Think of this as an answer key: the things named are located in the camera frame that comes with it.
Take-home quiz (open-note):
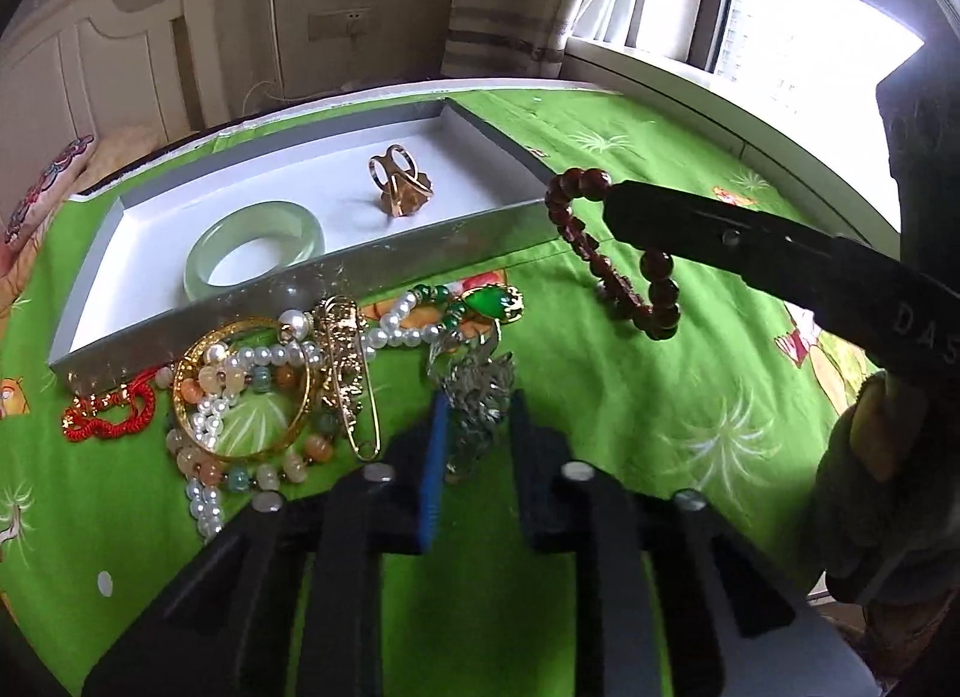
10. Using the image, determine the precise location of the red knotted cord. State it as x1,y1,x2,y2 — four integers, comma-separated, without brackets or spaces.
61,363,177,443

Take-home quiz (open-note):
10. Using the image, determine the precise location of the person's right hand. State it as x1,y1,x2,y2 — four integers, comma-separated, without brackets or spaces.
814,371,960,608

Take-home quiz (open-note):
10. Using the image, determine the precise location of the gold bangle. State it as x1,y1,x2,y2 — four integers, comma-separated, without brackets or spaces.
172,317,312,462

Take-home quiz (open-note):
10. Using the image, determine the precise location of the floral embroidered pillow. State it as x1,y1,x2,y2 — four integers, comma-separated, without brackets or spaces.
4,134,97,248

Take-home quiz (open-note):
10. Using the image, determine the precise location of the dark red bead bracelet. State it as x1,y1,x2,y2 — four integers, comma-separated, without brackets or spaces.
545,168,682,342

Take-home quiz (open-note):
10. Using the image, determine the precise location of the dark framed window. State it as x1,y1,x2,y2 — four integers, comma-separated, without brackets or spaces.
690,0,931,113

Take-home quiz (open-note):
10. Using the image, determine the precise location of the grey jewelry box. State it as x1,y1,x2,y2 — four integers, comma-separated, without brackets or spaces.
49,95,560,394

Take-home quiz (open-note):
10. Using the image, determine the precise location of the green printed cloth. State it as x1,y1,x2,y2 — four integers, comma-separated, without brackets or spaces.
0,86,886,697

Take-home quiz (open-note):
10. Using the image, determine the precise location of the green gem gold pendant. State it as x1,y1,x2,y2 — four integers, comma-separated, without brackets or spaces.
450,284,526,328

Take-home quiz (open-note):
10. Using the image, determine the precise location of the silver brooch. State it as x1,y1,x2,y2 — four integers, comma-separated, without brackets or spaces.
427,337,518,480

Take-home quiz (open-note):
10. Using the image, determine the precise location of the white pearl necklace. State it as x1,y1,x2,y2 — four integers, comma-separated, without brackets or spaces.
165,288,447,540

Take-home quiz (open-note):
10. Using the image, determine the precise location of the pale green jade bangle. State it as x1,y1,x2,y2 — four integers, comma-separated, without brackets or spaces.
184,200,327,304

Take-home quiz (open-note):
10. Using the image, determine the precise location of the gold pin brooch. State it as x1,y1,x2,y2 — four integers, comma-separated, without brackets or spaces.
311,296,383,462

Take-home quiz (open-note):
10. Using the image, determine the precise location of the white bed headboard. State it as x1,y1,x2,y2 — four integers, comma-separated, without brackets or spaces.
0,0,226,218

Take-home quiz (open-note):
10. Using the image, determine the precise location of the white wall socket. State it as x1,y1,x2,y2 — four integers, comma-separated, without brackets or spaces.
309,7,372,38

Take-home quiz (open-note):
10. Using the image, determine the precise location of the person's right forearm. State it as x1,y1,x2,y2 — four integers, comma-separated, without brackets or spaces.
861,596,960,679

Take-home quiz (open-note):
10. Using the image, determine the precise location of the orange and white bead bracelet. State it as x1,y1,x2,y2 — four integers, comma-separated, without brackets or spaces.
166,359,338,514

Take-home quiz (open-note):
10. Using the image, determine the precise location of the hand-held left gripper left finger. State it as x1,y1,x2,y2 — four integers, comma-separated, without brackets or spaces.
82,395,452,697

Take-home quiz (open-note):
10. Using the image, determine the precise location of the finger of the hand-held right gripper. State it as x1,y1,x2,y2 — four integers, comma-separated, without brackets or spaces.
604,179,839,317

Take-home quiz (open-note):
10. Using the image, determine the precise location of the white wall cable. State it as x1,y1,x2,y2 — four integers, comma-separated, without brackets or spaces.
244,0,293,106

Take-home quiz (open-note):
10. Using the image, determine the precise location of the cream pillow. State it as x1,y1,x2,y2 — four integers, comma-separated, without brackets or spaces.
75,127,196,192

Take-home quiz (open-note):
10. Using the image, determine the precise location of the green bead bracelet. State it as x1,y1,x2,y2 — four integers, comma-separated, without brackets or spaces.
409,281,470,338

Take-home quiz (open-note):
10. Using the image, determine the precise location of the gold ring ornament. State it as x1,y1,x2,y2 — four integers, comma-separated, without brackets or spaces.
366,143,437,220

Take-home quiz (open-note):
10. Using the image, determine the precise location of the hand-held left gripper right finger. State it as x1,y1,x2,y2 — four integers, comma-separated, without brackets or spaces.
510,389,800,697

